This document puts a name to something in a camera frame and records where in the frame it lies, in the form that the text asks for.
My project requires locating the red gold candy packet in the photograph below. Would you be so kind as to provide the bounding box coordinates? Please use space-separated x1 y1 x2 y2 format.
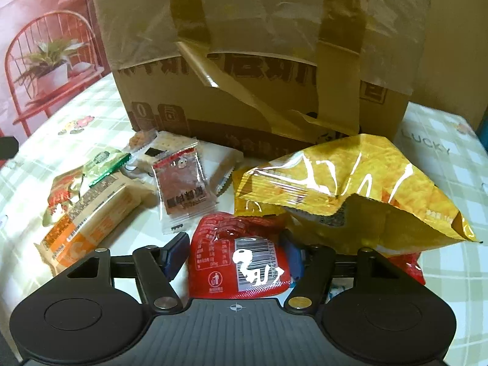
42 166 88 227

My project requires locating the brown jerky packet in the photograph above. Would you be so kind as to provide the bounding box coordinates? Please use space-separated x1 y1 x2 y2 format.
152 142 217 235

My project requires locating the red snack packet with barcode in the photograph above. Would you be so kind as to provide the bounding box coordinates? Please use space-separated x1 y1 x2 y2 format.
188 212 293 299

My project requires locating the orange cracker package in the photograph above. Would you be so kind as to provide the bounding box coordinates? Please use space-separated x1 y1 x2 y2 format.
36 173 154 275

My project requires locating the yellow chip bag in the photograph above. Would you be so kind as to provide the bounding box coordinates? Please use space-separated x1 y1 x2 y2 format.
235 134 477 256

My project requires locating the small clear biscuit packet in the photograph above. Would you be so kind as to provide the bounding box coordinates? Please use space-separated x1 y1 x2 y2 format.
128 129 158 151

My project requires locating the small green white packet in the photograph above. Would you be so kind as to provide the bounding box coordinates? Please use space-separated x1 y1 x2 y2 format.
83 147 131 188

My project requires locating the orange red snack bag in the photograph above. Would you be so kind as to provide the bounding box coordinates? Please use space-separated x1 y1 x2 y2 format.
389 253 425 285

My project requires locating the red printed backdrop cloth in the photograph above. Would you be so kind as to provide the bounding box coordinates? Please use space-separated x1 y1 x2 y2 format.
1 0 109 142

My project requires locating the white cracker packet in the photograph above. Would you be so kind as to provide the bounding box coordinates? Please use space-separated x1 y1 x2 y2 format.
126 130 243 196

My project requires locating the cardboard box with plastic liner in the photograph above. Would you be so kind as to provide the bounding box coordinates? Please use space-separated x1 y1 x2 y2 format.
93 0 430 155

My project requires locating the wooden door panel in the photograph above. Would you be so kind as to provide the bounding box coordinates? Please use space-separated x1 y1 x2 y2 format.
410 0 487 129

